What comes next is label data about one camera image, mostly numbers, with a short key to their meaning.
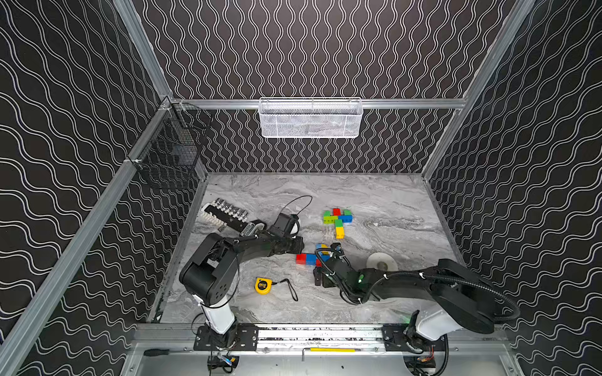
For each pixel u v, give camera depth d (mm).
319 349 730
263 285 835
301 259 905
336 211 1032
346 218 1019
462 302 445
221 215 1037
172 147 963
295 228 785
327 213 1053
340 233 974
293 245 818
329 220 1026
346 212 1063
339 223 1008
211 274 474
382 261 902
